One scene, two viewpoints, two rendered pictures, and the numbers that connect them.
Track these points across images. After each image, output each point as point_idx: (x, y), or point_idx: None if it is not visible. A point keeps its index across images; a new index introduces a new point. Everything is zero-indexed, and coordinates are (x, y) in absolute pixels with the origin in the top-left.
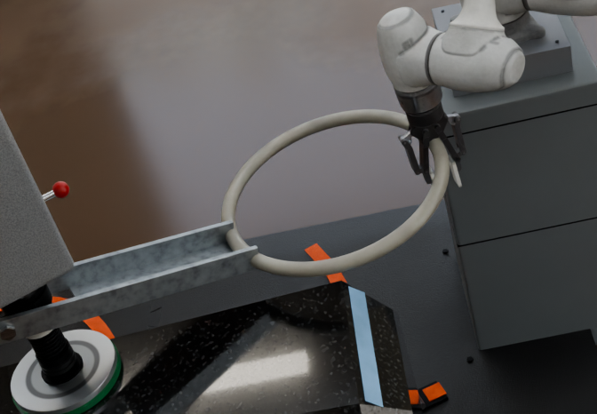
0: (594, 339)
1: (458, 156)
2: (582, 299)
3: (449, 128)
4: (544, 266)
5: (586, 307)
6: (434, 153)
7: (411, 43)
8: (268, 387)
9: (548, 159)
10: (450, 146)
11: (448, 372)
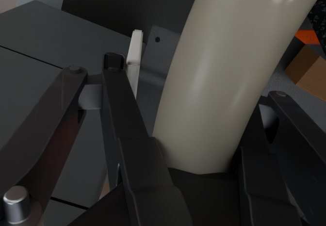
0: None
1: (102, 70)
2: (51, 19)
3: (63, 218)
4: (63, 44)
5: (52, 15)
6: (276, 56)
7: None
8: None
9: None
10: (115, 105)
11: (178, 39)
